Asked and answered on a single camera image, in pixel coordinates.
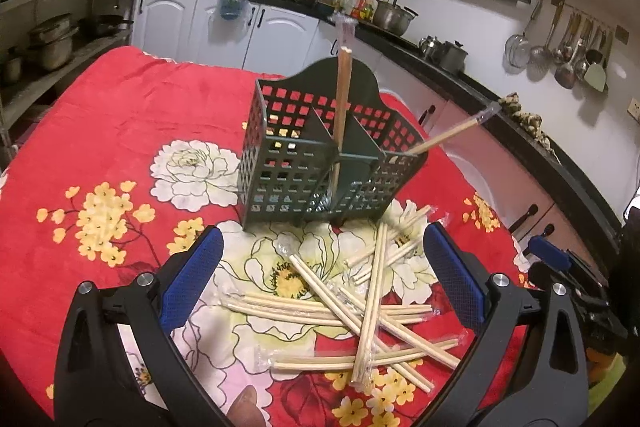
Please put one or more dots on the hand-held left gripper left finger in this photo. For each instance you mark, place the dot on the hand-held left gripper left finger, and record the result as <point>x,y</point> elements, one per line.
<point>192,277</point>

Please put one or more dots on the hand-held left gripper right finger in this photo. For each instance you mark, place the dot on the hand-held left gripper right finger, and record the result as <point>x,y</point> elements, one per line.
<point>452,277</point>

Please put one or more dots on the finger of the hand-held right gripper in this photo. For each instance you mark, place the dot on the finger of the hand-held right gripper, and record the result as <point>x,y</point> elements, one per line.
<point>550,252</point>

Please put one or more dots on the pile of chopsticks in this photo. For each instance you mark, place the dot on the pile of chopsticks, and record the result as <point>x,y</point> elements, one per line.
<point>372,287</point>

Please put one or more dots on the wooden chopstick pair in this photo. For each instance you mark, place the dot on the wooden chopstick pair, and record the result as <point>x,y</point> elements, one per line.
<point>344,97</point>
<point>450,133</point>

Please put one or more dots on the green lattice utensil basket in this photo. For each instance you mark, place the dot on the green lattice utensil basket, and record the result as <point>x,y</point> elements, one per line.
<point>310,77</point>

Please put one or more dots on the person's left hand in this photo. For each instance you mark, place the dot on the person's left hand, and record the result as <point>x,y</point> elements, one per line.
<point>245,409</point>

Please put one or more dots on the black kitchen countertop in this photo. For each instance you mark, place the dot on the black kitchen countertop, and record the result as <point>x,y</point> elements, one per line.
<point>575,177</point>

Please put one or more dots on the bunch of wrapped rice dumplings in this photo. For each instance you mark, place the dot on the bunch of wrapped rice dumplings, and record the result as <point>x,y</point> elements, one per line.
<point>525,119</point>

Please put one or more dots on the row of hanging steel ladles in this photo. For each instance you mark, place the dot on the row of hanging steel ladles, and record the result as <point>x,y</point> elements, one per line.
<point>567,74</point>

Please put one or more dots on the green hanging spatula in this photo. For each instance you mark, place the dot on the green hanging spatula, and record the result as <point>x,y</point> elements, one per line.
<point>596,77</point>

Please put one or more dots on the red floral blanket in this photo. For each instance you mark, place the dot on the red floral blanket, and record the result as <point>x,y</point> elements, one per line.
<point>100,107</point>

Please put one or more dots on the lidded steel pot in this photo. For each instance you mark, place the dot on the lidded steel pot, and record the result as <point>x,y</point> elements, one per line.
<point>452,57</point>

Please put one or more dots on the small steel kettle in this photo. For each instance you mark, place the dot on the small steel kettle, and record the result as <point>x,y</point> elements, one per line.
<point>430,46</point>

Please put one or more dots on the white lower cabinets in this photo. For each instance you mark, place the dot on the white lower cabinets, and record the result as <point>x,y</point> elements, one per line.
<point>165,22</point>

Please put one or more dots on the large steel stockpot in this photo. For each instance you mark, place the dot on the large steel stockpot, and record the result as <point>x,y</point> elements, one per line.
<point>395,18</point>

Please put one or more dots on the black frying pan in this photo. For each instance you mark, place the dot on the black frying pan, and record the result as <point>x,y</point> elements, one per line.
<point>102,27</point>

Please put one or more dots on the stacked steel pots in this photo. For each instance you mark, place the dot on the stacked steel pots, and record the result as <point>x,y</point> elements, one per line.
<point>52,47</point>

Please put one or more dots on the blue plastic bag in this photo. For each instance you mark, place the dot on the blue plastic bag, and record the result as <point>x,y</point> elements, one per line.
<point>231,9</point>

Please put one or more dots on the white wall socket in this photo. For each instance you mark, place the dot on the white wall socket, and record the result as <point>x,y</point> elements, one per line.
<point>635,108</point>

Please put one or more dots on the brown wall utensil rail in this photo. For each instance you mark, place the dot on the brown wall utensil rail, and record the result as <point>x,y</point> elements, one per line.
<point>557,0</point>

